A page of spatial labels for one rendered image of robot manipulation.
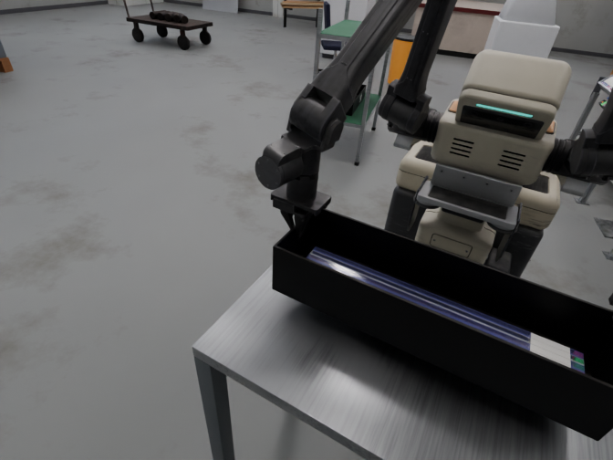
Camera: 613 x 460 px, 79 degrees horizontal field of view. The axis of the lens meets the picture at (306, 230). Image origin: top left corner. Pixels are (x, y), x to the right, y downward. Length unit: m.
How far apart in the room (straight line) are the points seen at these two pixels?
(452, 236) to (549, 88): 0.47
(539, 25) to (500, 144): 4.50
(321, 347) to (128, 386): 1.10
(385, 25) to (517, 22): 4.84
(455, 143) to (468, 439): 0.71
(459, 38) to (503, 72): 7.47
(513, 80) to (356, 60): 0.46
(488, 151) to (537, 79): 0.19
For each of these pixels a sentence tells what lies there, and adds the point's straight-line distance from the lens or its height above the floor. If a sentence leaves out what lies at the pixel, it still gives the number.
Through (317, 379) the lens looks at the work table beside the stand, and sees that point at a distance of 0.69.
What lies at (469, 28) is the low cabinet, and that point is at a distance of 8.46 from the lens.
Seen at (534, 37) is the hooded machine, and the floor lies 0.80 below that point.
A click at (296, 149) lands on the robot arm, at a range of 0.60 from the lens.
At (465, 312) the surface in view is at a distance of 0.75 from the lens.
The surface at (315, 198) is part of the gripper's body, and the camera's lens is 0.70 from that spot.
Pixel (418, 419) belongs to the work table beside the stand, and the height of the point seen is 0.80.
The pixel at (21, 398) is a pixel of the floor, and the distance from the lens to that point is 1.83.
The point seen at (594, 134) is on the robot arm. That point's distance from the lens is 0.97.
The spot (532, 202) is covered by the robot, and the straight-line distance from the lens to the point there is 1.43.
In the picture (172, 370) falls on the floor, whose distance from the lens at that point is 1.69.
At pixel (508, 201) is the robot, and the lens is 1.11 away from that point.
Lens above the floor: 1.38
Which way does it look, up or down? 36 degrees down
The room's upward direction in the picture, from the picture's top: 5 degrees clockwise
